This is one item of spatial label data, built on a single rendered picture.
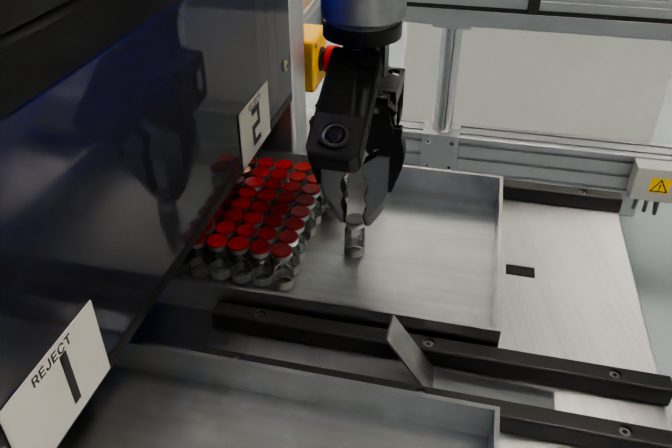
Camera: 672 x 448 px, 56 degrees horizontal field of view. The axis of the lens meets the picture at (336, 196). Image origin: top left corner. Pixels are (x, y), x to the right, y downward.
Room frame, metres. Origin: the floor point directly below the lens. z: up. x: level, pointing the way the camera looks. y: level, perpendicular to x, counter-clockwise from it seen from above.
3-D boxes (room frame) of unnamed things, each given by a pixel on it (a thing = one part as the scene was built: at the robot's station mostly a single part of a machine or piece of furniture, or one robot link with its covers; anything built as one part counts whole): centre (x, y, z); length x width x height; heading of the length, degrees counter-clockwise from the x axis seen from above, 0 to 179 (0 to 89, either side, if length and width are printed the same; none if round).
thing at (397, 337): (0.35, -0.11, 0.91); 0.14 x 0.03 x 0.06; 76
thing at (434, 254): (0.55, -0.01, 0.90); 0.34 x 0.26 x 0.04; 77
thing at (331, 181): (0.56, 0.00, 0.97); 0.06 x 0.03 x 0.09; 167
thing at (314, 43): (0.82, 0.05, 1.00); 0.08 x 0.07 x 0.07; 77
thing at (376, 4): (0.55, -0.02, 1.15); 0.08 x 0.08 x 0.05
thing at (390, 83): (0.56, -0.03, 1.07); 0.09 x 0.08 x 0.12; 167
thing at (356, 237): (0.53, -0.02, 0.90); 0.02 x 0.02 x 0.04
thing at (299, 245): (0.56, 0.04, 0.90); 0.18 x 0.02 x 0.05; 167
